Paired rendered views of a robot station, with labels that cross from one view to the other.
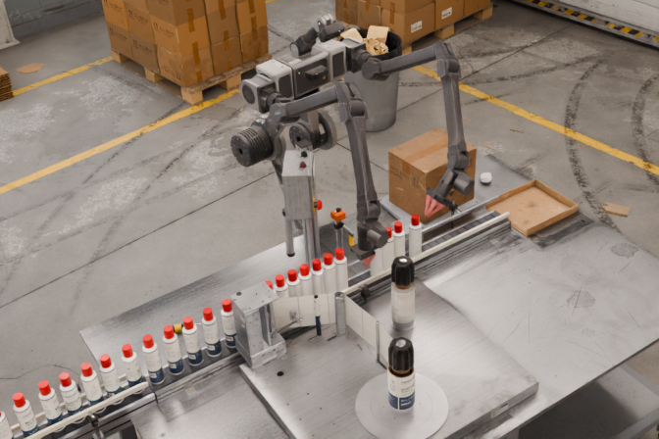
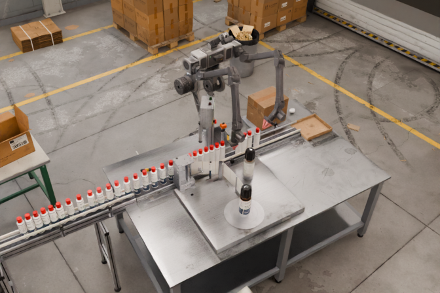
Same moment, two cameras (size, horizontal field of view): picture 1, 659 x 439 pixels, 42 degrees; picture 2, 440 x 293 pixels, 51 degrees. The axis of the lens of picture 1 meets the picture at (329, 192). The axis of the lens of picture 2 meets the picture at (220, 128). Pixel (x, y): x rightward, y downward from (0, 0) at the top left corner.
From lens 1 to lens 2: 0.63 m
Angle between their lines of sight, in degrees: 5
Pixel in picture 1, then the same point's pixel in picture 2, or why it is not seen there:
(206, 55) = (161, 31)
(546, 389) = (308, 210)
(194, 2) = (158, 4)
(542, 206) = (316, 127)
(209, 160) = (160, 84)
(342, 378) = (219, 199)
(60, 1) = not seen: outside the picture
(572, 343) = (321, 191)
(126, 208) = (118, 105)
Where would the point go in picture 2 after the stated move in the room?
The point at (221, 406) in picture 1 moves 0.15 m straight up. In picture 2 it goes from (165, 206) to (164, 193)
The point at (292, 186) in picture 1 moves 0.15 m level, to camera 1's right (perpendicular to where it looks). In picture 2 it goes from (204, 112) to (223, 113)
